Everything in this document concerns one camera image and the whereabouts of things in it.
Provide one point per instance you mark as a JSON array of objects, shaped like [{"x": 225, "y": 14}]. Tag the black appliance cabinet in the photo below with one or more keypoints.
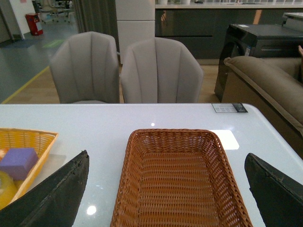
[{"x": 261, "y": 41}]

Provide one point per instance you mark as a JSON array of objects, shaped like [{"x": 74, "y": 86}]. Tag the brown wicker basket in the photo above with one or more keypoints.
[{"x": 177, "y": 178}]

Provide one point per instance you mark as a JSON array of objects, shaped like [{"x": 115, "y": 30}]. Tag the yellow wicker basket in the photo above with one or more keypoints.
[{"x": 41, "y": 141}]

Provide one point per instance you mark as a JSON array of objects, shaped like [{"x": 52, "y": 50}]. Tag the red bin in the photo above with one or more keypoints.
[{"x": 34, "y": 24}]

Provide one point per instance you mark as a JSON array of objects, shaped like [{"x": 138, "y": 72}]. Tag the grey chair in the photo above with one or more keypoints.
[
  {"x": 160, "y": 70},
  {"x": 85, "y": 69}
]

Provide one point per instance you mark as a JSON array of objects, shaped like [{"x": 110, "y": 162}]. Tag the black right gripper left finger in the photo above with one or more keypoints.
[{"x": 54, "y": 202}]

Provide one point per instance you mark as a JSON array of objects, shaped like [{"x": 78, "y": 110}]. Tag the table label sticker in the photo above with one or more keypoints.
[{"x": 229, "y": 108}]

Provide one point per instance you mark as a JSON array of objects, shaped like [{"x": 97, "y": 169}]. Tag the grey chair left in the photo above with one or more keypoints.
[{"x": 85, "y": 69}]

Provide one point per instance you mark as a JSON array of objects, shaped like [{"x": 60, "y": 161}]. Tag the brown sofa cushion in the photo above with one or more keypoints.
[{"x": 272, "y": 85}]

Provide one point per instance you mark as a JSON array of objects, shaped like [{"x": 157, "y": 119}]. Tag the dark kitchen counter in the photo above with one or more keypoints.
[{"x": 203, "y": 31}]

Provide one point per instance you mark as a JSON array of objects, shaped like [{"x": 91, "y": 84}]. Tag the purple foam block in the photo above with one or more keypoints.
[{"x": 18, "y": 162}]

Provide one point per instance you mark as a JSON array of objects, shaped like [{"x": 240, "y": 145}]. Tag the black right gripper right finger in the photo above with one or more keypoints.
[{"x": 279, "y": 197}]

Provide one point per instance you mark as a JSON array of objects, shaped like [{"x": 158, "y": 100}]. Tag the grey chair right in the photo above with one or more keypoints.
[{"x": 160, "y": 70}]

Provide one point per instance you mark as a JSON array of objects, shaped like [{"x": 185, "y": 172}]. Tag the yellow tape roll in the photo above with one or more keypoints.
[{"x": 7, "y": 189}]

